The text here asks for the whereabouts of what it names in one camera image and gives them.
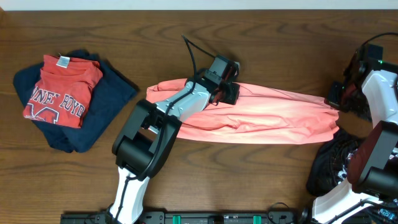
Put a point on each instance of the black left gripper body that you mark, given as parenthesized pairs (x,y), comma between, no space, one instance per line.
(226,94)

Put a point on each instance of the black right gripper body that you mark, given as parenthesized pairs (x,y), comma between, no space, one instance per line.
(350,98)

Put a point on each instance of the salmon pink shirt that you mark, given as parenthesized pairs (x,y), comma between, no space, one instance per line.
(261,115)

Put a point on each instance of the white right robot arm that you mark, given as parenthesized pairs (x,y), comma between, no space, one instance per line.
(380,90)

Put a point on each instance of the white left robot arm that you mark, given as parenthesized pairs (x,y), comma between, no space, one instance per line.
(147,137)

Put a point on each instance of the black printed t-shirt pile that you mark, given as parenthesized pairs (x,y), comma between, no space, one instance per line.
(350,173)

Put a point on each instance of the navy folded garment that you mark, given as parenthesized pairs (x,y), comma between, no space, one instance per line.
(109,96)

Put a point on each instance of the red folded printed t-shirt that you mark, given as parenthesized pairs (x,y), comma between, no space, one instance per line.
(63,94)

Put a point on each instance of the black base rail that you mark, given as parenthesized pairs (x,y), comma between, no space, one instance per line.
(278,213)

